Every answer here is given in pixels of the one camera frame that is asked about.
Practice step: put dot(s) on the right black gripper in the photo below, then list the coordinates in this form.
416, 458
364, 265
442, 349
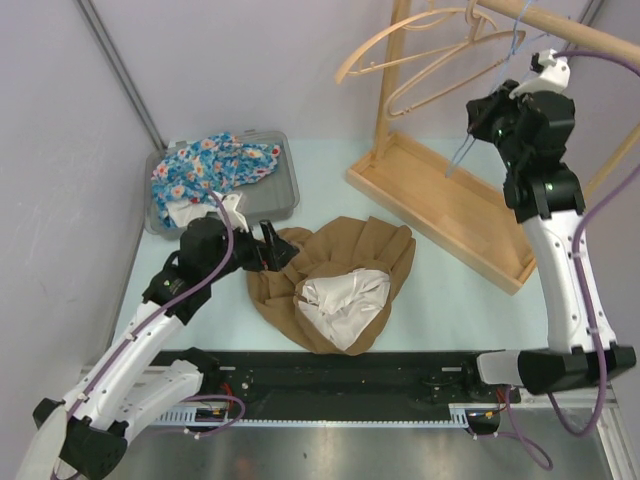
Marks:
482, 110

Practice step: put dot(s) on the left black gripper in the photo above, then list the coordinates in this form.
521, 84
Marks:
271, 254

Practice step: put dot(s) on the tan brown skirt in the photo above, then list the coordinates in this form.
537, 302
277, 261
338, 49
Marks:
335, 296

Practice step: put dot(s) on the light blue wire hanger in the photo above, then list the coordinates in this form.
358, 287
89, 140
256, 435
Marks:
513, 50

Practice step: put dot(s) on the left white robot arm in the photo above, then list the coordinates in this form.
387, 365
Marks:
90, 428

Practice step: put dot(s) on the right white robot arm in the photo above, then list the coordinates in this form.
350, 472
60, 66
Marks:
582, 350

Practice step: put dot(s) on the upper wooden hanger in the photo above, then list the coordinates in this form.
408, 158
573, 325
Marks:
385, 50

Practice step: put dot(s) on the grey plastic tray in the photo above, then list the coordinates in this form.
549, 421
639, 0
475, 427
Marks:
273, 198

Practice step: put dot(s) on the blue floral cloth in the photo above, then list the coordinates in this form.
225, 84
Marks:
220, 163

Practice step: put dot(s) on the wooden clothes rack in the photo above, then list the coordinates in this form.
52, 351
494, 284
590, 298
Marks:
462, 214

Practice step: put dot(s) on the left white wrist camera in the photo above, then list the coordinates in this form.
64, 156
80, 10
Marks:
235, 207

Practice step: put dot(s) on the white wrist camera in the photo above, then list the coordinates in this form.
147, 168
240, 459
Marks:
552, 74
235, 207

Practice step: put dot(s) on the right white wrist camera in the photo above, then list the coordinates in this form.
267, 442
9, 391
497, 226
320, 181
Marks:
552, 74

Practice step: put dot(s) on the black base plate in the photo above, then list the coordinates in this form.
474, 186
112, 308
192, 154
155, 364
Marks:
372, 387

